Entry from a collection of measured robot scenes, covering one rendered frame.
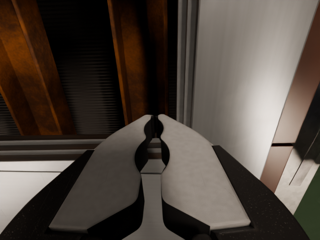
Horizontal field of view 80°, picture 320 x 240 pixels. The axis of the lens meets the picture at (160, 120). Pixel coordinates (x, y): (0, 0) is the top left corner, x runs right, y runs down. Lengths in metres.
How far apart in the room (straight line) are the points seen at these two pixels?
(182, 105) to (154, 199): 0.14
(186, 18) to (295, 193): 0.55
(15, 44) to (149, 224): 0.36
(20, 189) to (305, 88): 0.37
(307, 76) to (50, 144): 0.30
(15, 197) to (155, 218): 0.19
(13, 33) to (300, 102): 0.42
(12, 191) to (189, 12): 0.30
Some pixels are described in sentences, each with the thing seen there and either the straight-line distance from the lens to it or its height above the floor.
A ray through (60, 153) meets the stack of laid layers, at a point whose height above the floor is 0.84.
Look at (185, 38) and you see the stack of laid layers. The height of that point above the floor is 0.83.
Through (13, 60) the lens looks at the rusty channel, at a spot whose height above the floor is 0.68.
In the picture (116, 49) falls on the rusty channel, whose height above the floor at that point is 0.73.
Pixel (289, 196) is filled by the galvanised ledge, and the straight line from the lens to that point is 0.65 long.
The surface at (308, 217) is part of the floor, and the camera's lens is 2.27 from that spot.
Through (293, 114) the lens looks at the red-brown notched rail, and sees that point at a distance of 0.27.
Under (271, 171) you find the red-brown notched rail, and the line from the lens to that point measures 0.31.
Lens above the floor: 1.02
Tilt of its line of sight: 59 degrees down
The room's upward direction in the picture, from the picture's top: 179 degrees counter-clockwise
